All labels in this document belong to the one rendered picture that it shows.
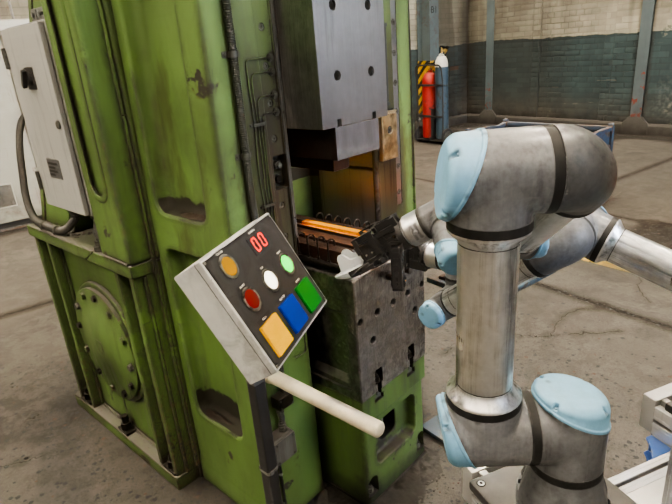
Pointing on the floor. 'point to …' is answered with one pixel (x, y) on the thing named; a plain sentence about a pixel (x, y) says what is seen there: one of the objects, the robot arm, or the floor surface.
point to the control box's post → (264, 440)
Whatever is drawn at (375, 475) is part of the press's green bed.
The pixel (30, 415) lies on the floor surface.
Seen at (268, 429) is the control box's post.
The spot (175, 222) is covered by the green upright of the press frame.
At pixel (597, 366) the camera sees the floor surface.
